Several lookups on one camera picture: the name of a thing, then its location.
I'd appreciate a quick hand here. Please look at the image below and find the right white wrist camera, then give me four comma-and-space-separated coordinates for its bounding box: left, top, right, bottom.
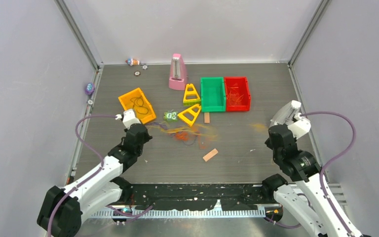
288, 113, 311, 140

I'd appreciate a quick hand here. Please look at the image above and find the yellow cable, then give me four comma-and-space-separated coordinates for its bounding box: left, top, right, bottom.
149, 122, 270, 140

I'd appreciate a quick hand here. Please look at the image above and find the purple toy ball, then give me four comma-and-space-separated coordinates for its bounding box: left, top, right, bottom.
84, 82, 95, 96

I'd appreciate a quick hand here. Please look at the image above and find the green owl toy block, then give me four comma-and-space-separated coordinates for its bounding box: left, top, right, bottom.
163, 112, 178, 121

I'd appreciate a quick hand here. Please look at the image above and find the yellow triangle block upper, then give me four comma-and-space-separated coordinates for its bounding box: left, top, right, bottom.
183, 83, 201, 107

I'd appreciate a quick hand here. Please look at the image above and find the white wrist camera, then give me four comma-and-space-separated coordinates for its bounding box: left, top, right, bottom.
115, 109, 142, 129
288, 113, 311, 140

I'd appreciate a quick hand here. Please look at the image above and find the orange plastic bin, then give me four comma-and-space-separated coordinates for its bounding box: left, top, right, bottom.
118, 87, 156, 124

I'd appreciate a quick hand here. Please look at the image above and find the red plastic bin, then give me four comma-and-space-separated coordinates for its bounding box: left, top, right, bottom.
224, 77, 251, 112

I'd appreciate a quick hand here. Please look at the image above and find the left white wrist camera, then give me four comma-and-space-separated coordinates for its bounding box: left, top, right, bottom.
115, 109, 142, 129

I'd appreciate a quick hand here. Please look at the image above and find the green plastic bin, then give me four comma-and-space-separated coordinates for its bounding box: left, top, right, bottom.
200, 77, 226, 113

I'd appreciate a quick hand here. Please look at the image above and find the yellow triangle block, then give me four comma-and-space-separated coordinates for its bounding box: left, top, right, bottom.
178, 104, 201, 127
183, 83, 201, 107

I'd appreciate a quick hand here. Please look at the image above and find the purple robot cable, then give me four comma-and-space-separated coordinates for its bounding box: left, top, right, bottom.
264, 111, 357, 237
46, 114, 154, 237

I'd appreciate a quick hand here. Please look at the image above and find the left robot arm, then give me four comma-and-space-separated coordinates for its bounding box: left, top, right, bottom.
37, 123, 152, 237

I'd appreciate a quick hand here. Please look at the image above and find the flat wooden block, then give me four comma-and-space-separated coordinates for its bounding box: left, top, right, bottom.
203, 149, 218, 162

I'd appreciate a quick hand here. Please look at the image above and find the small toy figurine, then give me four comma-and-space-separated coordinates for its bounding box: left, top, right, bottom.
125, 58, 140, 66

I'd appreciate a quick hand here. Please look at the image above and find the white metronome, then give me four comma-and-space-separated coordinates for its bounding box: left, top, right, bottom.
269, 100, 302, 127

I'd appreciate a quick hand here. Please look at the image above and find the small wooden block upright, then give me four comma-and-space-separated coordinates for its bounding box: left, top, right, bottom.
204, 112, 210, 123

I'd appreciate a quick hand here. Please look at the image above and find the orange cable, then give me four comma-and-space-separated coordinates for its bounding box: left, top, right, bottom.
173, 85, 247, 150

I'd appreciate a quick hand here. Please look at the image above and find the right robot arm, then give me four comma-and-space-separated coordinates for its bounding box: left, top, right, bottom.
262, 124, 363, 237

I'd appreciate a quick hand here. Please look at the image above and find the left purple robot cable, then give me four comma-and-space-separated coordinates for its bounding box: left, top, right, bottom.
46, 114, 154, 237

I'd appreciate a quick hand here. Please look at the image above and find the yellow triangle block lower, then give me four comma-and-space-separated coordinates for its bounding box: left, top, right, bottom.
178, 104, 201, 127

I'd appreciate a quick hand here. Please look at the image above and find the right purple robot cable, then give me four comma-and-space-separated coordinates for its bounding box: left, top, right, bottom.
264, 111, 357, 237

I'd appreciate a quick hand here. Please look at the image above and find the pink metronome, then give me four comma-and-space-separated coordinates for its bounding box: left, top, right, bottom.
168, 53, 188, 91

